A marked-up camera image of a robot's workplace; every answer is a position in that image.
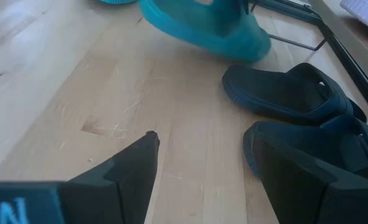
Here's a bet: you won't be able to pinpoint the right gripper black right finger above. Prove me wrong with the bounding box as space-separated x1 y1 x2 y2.
252 135 368 224

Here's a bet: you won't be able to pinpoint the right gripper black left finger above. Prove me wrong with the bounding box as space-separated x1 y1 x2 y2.
57 130 161 224

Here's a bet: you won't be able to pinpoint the green slide sandal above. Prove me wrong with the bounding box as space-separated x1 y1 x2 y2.
139 0 272 62
98 0 138 5

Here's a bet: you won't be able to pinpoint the wooden shelf black metal frame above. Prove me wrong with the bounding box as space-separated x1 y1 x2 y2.
242 0 368 125

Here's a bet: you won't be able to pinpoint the black slide sandal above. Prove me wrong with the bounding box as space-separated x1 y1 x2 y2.
242 114 368 183
222 62 367 126

